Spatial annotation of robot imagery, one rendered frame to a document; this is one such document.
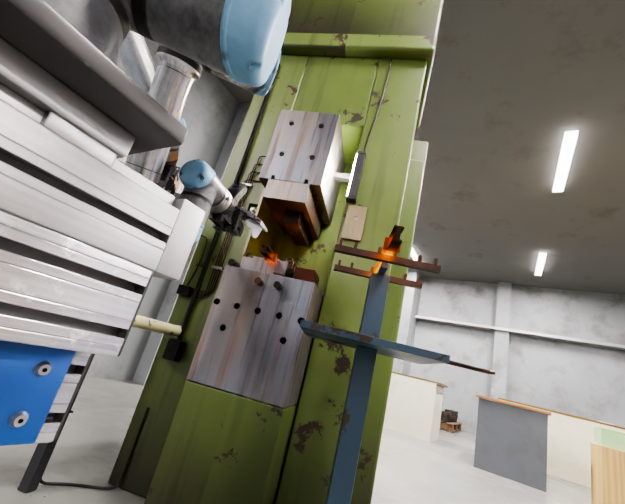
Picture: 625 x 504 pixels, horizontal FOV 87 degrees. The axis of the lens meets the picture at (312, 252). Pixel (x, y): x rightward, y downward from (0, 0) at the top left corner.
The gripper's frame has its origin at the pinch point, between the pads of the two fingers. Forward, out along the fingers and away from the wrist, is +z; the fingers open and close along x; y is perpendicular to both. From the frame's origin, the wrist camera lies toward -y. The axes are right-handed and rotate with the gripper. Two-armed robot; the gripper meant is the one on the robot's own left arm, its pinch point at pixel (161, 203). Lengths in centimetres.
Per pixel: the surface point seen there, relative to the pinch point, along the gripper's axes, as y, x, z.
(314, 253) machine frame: 36, -72, 32
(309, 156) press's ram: 41, -50, -20
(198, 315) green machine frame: -15, -25, 44
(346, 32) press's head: 123, -51, -58
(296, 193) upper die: 24, -49, -10
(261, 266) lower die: -6.3, -43.7, 10.5
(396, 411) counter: 109, -317, 348
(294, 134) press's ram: 52, -40, -22
